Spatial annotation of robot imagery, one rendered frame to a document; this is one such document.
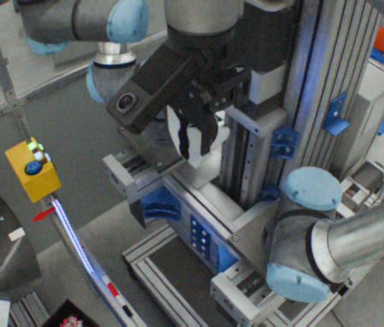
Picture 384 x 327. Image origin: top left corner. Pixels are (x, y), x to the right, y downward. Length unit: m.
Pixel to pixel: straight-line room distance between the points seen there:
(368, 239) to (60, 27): 0.58
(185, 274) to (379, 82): 1.18
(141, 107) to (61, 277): 1.77
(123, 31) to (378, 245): 0.50
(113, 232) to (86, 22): 1.68
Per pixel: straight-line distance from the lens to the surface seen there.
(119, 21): 0.58
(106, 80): 1.00
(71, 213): 2.02
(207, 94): 0.41
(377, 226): 0.57
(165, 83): 0.38
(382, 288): 2.20
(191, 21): 0.36
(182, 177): 1.12
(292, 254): 0.65
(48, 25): 0.63
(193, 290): 1.73
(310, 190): 0.72
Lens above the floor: 1.81
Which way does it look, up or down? 49 degrees down
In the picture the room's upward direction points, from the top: straight up
